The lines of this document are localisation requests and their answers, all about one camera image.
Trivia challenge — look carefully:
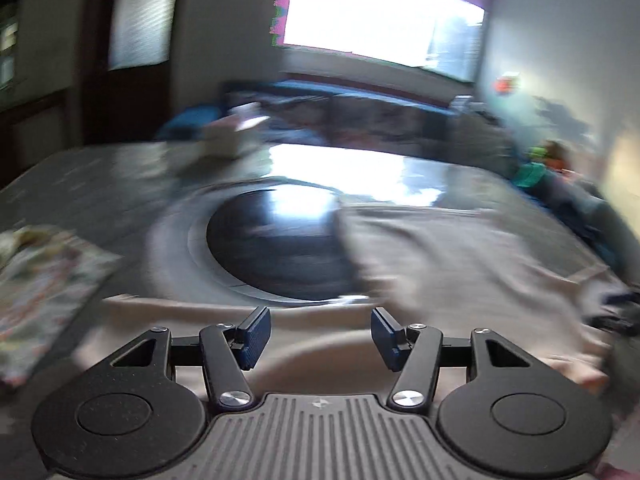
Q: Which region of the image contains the tissue box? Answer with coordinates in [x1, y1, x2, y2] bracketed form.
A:
[200, 102, 270, 159]

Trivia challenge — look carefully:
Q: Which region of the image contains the plush toy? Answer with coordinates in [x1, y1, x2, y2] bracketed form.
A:
[528, 140, 573, 172]

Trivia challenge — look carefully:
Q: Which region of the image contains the cream knit garment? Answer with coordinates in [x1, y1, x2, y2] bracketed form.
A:
[74, 199, 632, 401]

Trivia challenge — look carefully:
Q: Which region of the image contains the dark door with glass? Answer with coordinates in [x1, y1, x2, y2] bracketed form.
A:
[79, 0, 176, 145]

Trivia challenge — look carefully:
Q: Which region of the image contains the floral storage bag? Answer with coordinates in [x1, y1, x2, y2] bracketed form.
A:
[1, 226, 120, 391]

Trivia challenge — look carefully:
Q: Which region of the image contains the round stove ring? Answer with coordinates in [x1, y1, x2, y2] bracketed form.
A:
[147, 174, 381, 309]

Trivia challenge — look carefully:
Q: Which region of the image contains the blue sofa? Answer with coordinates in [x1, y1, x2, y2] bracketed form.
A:
[154, 80, 639, 282]

